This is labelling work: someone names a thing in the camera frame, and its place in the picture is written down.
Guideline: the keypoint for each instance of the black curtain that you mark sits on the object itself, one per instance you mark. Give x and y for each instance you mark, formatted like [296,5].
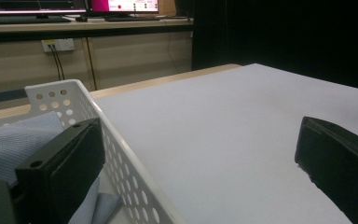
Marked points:
[292,37]

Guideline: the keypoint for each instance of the light blue tank top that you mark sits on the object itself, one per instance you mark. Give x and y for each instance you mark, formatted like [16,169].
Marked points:
[6,143]

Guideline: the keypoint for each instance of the white table cover sheet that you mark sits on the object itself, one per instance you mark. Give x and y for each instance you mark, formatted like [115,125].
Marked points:
[214,124]

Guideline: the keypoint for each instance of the white wall socket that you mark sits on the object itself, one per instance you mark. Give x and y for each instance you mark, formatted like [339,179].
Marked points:
[62,44]

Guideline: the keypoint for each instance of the beige wooden desk cabinet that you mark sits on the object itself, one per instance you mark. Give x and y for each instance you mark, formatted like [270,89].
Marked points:
[130,53]

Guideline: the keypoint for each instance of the white perforated plastic basket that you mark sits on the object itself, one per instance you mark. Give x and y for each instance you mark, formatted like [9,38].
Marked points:
[56,84]

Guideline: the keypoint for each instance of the black computer monitor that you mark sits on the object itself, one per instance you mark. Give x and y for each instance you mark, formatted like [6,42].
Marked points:
[28,5]
[127,4]

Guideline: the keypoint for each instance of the light wooden table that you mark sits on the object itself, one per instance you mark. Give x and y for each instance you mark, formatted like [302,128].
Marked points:
[167,80]

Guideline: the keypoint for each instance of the black keyboard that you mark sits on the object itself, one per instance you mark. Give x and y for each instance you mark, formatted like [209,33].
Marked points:
[130,18]
[28,20]

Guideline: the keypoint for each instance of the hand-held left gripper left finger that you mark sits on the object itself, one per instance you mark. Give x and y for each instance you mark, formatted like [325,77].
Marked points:
[59,174]

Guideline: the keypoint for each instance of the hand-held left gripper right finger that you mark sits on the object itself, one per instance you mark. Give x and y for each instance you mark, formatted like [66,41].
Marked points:
[338,161]

